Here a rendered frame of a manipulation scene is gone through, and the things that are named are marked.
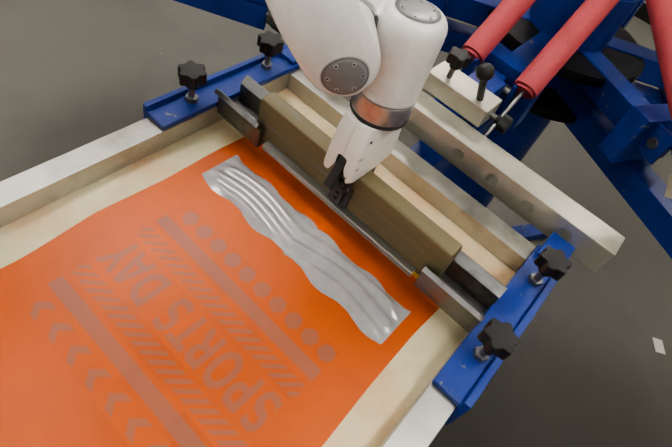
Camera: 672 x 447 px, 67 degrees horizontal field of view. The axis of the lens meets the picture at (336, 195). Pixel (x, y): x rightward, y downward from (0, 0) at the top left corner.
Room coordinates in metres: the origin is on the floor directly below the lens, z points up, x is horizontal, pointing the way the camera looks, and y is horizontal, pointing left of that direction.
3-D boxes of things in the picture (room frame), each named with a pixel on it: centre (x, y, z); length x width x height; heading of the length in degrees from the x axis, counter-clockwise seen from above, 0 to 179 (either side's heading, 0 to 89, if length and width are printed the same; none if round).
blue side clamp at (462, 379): (0.40, -0.27, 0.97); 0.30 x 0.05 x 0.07; 154
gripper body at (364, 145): (0.50, -0.01, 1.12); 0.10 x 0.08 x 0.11; 154
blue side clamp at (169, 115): (0.65, 0.23, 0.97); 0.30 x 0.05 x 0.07; 154
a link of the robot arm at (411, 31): (0.50, 0.03, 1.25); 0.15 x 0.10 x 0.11; 109
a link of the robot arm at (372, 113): (0.51, -0.02, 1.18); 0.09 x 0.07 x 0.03; 154
